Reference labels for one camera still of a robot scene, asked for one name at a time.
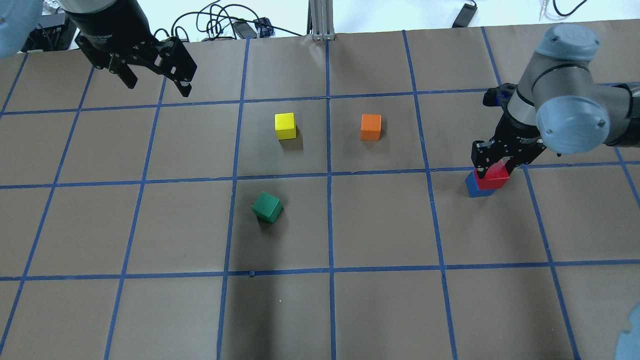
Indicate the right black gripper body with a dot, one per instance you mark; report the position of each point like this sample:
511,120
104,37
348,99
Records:
518,136

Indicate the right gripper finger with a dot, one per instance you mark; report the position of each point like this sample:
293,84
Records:
482,161
512,163

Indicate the blue wooden block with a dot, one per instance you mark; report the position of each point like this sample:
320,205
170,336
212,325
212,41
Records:
473,187

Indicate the black power adapter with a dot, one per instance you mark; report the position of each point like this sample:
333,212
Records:
465,15

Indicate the green wooden block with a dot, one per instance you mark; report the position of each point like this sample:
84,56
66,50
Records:
267,207

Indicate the orange wooden block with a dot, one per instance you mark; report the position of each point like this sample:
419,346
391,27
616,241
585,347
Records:
371,127

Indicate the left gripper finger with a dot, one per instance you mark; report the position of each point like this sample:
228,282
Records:
118,65
176,64

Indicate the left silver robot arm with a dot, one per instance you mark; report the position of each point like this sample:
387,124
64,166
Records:
19,18

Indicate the yellow wooden block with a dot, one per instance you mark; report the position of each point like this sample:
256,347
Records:
285,126

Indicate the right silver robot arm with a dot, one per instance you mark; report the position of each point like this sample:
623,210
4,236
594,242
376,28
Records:
556,106

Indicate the brown paper table mat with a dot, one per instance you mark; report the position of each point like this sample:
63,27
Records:
127,230

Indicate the aluminium frame post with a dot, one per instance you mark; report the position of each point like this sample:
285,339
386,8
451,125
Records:
320,20

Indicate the red wooden block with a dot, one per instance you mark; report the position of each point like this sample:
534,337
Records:
494,178

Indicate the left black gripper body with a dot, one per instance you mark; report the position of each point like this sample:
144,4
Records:
111,26

